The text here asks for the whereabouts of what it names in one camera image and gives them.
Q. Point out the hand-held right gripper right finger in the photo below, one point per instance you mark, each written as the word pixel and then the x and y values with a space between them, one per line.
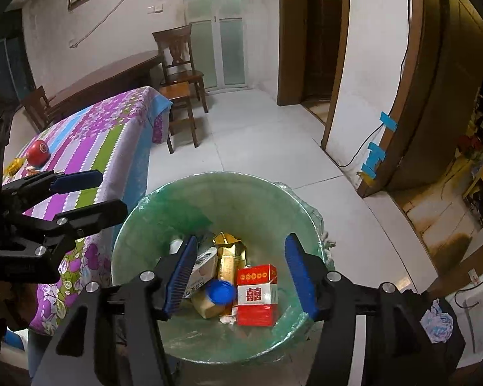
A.
pixel 302 277

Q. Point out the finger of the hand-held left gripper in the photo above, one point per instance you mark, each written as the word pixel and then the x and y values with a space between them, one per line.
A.
pixel 96 215
pixel 76 181

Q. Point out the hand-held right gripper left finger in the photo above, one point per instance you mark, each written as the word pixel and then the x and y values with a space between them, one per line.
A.
pixel 181 277

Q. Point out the white carton box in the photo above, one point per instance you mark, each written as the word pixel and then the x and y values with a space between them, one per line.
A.
pixel 203 263

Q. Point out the blue bottle cap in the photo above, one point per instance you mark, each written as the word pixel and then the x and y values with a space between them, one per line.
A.
pixel 219 291

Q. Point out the tan cardboard box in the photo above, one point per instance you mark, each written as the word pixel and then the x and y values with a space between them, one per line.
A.
pixel 209 309

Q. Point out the red cigarette box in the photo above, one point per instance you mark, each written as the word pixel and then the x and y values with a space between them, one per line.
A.
pixel 257 297

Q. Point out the gold foil box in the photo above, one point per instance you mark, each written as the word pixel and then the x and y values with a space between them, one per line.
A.
pixel 230 263

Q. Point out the bin with green bag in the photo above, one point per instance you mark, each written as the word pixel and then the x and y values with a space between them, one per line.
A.
pixel 177 205

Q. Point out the floral striped tablecloth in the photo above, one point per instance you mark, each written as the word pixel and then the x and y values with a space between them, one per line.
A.
pixel 100 140

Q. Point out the red apple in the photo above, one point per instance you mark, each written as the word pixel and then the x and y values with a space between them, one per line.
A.
pixel 38 152

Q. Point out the gold foil wrapper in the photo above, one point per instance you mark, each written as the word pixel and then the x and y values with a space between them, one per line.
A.
pixel 15 165

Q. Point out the wooden chair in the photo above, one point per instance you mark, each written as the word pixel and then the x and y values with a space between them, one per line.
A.
pixel 36 106
pixel 177 52

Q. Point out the blue cylinder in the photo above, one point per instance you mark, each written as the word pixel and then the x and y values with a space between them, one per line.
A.
pixel 14 337

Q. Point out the round wooden table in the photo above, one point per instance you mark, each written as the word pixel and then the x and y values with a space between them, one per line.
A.
pixel 104 78

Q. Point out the dark window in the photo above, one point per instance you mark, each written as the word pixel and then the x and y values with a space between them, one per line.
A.
pixel 8 68

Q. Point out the wooden stool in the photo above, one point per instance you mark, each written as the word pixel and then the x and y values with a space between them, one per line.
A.
pixel 177 90

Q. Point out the blue tape piece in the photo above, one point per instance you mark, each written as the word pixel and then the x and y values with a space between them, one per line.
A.
pixel 374 157
pixel 388 120

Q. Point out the white blue plastic bag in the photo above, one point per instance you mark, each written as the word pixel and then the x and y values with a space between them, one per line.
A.
pixel 436 321

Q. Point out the dark cloth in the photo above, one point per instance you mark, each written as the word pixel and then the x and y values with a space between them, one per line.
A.
pixel 455 358

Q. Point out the frosted glass door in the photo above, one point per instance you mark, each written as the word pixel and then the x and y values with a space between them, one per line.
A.
pixel 229 48

